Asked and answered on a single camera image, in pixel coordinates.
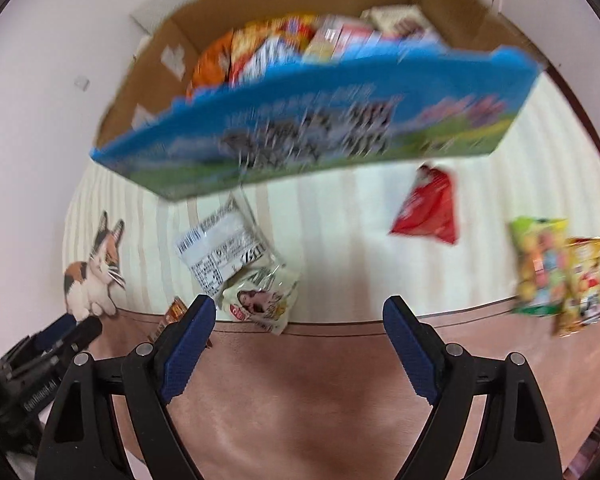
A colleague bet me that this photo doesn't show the red triangular snack packet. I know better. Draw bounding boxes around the red triangular snack packet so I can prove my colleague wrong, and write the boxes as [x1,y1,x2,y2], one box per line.
[389,164,458,245]

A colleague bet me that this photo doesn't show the yellow red noodle bag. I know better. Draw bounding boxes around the yellow red noodle bag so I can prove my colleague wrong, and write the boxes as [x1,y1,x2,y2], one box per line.
[228,14,318,87]

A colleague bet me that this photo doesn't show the yellow clear cracker bag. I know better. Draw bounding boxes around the yellow clear cracker bag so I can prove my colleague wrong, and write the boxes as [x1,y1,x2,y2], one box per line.
[302,14,347,64]

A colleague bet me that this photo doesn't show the white chocolate biscuit packet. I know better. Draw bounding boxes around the white chocolate biscuit packet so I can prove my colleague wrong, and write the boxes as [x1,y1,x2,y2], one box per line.
[361,4,438,39]

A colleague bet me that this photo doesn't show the orange chip bag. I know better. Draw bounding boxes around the orange chip bag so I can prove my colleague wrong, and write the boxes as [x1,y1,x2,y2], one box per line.
[186,29,234,100]

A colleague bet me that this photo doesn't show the red white spicy strip packet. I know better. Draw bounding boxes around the red white spicy strip packet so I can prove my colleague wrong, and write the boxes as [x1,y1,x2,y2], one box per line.
[332,20,376,60]

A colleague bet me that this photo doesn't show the brown pastry packet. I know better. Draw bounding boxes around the brown pastry packet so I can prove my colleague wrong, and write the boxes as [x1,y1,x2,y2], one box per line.
[149,295,215,352]

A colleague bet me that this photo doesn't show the yellow panda snack bag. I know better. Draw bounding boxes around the yellow panda snack bag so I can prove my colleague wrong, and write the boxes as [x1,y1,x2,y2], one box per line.
[556,237,600,337]

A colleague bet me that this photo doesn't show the grey white snack bag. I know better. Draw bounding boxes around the grey white snack bag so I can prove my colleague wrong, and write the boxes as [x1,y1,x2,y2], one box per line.
[175,194,275,298]

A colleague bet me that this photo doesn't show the colourful candy balls bag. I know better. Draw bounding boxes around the colourful candy balls bag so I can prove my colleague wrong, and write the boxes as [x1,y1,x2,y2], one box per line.
[509,217,568,316]

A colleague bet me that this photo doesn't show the cream woman picture packet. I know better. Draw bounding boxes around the cream woman picture packet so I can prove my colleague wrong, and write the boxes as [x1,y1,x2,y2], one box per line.
[218,263,300,335]

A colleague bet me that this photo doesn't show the blue milk cardboard box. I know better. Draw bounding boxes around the blue milk cardboard box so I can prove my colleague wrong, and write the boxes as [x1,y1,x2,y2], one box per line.
[91,0,542,200]

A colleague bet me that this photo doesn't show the wall socket left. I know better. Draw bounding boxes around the wall socket left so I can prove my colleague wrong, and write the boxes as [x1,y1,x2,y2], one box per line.
[74,76,90,91]

